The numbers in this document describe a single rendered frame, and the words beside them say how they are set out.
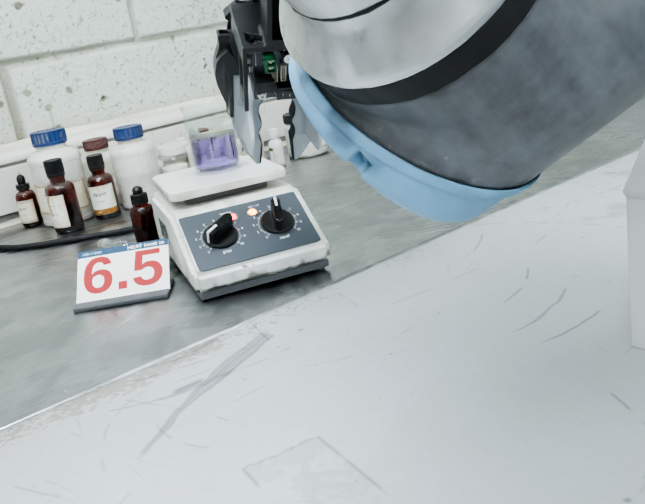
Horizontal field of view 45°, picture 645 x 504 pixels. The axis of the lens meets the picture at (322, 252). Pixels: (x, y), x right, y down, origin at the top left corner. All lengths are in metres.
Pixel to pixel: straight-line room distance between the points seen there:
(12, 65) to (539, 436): 1.00
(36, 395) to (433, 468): 0.31
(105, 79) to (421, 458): 0.99
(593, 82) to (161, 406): 0.35
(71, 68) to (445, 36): 1.05
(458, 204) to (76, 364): 0.39
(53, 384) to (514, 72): 0.44
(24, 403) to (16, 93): 0.73
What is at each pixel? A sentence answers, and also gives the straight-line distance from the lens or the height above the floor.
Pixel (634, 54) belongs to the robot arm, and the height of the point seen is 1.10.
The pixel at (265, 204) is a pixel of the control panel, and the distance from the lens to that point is 0.75.
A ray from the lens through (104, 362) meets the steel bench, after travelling 0.63.
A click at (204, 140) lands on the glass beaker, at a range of 0.80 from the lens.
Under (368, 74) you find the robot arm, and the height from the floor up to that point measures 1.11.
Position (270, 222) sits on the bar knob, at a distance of 0.73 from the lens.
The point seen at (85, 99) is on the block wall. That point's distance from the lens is 1.30.
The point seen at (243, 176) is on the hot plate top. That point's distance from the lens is 0.77.
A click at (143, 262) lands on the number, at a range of 0.77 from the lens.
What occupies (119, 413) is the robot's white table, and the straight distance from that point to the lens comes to 0.55.
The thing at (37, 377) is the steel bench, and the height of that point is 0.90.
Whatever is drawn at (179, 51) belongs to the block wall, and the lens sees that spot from 1.37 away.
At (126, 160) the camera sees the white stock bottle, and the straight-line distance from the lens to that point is 1.12.
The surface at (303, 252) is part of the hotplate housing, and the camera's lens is 0.71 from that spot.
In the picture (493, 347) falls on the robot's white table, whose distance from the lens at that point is 0.54.
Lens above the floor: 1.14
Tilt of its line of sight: 18 degrees down
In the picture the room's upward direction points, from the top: 9 degrees counter-clockwise
